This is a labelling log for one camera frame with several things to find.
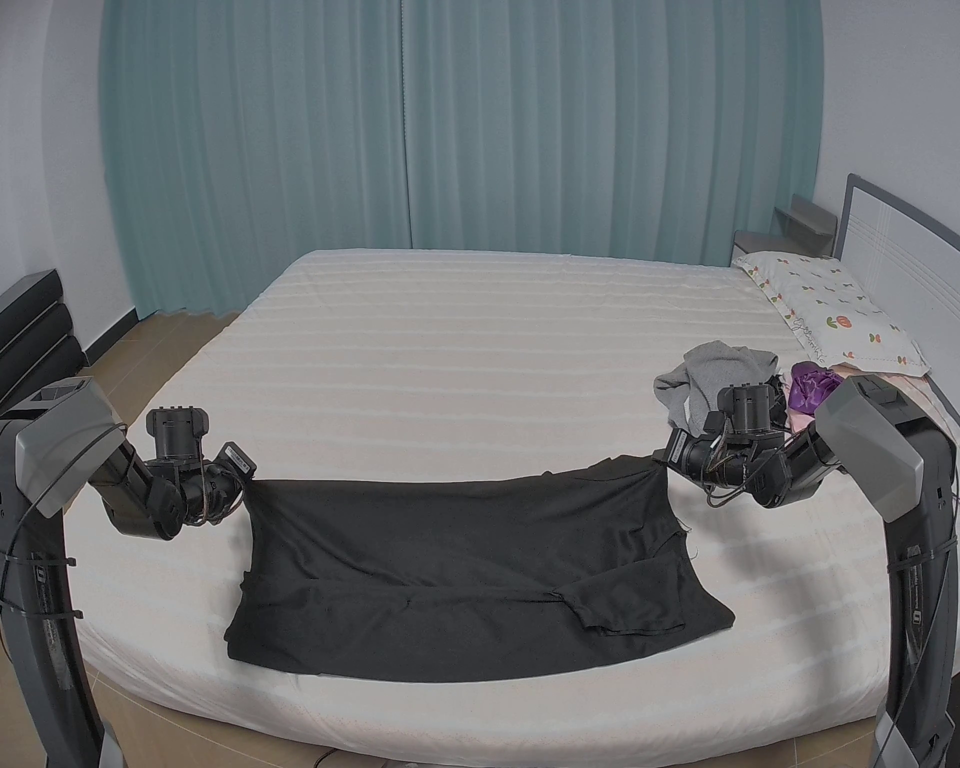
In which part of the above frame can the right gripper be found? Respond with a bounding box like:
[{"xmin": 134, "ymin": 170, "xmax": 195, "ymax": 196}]
[{"xmin": 663, "ymin": 430, "xmax": 719, "ymax": 483}]

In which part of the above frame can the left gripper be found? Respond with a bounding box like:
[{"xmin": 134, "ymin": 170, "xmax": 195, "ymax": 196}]
[{"xmin": 187, "ymin": 441, "xmax": 260, "ymax": 524}]

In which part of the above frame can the black T-shirt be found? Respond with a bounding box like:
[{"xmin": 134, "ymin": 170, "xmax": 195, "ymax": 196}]
[{"xmin": 223, "ymin": 452, "xmax": 736, "ymax": 684}]

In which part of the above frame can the bed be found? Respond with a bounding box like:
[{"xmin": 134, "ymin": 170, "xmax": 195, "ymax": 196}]
[{"xmin": 71, "ymin": 174, "xmax": 960, "ymax": 759}]

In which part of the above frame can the grey garment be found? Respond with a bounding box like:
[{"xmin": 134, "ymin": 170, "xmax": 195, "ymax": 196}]
[{"xmin": 652, "ymin": 339, "xmax": 781, "ymax": 433}]

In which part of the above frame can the purple satin garment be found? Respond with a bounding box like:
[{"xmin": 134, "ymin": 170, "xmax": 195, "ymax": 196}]
[{"xmin": 789, "ymin": 360, "xmax": 847, "ymax": 418}]

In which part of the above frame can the white printed pillow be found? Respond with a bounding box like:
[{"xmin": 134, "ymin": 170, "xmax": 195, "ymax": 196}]
[{"xmin": 735, "ymin": 251, "xmax": 931, "ymax": 376}]

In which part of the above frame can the grey bedside table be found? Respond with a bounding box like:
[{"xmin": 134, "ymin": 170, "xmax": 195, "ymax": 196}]
[{"xmin": 733, "ymin": 193, "xmax": 838, "ymax": 260}]

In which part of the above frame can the black chest of drawers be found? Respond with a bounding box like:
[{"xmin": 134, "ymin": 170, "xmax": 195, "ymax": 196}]
[{"xmin": 0, "ymin": 268, "xmax": 84, "ymax": 412}]

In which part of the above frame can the blue-green curtain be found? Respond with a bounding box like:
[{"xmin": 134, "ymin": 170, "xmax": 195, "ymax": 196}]
[
  {"xmin": 99, "ymin": 0, "xmax": 414, "ymax": 318},
  {"xmin": 401, "ymin": 0, "xmax": 824, "ymax": 267}
]

